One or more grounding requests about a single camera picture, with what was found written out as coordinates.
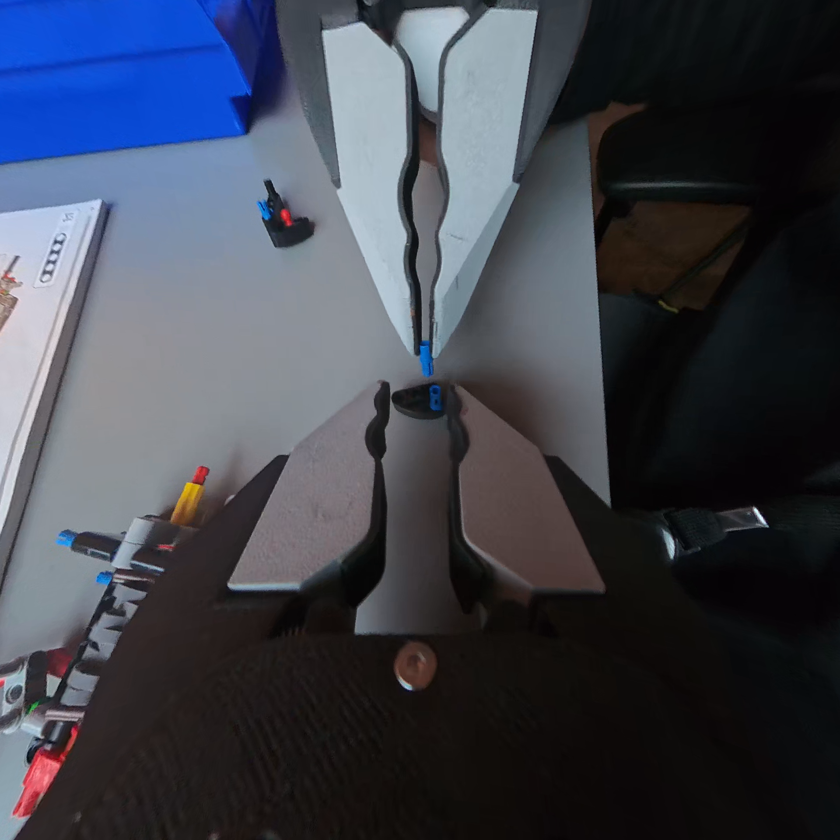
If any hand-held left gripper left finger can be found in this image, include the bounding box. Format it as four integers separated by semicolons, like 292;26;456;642
226;381;391;609

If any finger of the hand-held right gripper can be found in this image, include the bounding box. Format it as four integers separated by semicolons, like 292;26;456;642
428;5;540;360
320;8;422;357

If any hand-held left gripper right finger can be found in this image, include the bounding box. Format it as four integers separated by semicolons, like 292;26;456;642
445;384;607;616

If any black lego beam red pin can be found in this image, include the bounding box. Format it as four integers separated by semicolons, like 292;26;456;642
256;178;316;249

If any black bent lego beam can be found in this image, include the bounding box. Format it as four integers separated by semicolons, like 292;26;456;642
391;385;446;420

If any lego engine frame assembly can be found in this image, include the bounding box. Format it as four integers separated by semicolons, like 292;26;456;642
0;465;231;821

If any lego instruction booklet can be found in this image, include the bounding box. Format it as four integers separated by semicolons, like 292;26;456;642
0;199;111;578

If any blue plastic bin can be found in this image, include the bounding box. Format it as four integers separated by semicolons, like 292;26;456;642
0;0;280;165

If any black office chair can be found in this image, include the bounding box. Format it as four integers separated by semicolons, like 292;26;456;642
594;101;840;309

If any black strap with metal buckle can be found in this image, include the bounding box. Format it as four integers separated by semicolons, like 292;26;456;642
663;505;770;559

